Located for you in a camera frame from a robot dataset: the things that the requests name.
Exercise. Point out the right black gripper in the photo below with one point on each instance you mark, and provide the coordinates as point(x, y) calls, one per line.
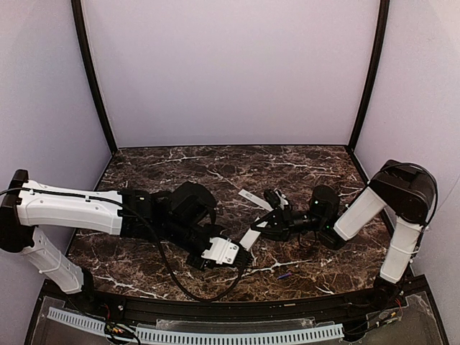
point(282, 218)

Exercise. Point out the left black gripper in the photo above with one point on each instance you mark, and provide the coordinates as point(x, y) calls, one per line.
point(200, 261)

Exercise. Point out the white remote control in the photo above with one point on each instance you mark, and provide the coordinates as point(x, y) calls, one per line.
point(249, 239)

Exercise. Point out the white battery cover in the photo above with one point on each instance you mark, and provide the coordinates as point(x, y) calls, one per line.
point(255, 199)

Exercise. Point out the blue battery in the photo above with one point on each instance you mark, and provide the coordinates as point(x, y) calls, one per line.
point(281, 277)

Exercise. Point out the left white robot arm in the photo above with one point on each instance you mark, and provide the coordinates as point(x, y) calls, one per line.
point(185, 217)

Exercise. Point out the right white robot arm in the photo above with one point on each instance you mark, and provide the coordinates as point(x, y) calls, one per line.
point(404, 191)

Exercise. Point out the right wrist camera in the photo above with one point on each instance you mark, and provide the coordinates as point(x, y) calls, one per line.
point(275, 198)

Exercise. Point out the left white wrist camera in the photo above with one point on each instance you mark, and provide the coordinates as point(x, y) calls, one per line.
point(222, 251)

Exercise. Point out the right white cable duct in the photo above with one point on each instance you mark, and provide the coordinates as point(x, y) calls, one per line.
point(300, 336)

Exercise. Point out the white cable duct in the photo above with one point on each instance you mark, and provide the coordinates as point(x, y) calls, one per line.
point(300, 336)
point(77, 321)

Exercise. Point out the black front rail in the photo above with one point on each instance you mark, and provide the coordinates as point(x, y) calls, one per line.
point(328, 308)

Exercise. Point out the left white cable duct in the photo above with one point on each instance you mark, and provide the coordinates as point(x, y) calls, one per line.
point(77, 321)

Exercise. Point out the left black frame post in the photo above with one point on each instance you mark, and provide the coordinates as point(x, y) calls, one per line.
point(85, 52)

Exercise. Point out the black frame post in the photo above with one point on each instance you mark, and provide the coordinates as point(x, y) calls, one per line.
point(379, 37)
point(85, 52)

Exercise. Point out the right black frame post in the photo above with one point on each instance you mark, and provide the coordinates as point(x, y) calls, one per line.
point(379, 37)

